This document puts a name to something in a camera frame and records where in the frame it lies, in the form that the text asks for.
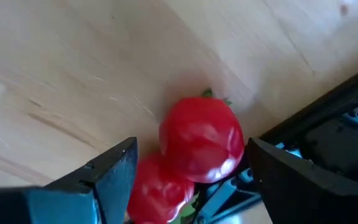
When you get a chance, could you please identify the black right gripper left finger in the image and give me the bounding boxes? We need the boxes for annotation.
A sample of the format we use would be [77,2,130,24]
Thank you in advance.
[0,136,139,224]

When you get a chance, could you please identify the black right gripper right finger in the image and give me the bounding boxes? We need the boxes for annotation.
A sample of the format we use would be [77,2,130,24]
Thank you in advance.
[247,138,358,224]

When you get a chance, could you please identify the red plastic tomato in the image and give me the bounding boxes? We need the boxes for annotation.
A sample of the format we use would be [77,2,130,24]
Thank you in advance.
[158,88,246,184]
[126,151,198,224]

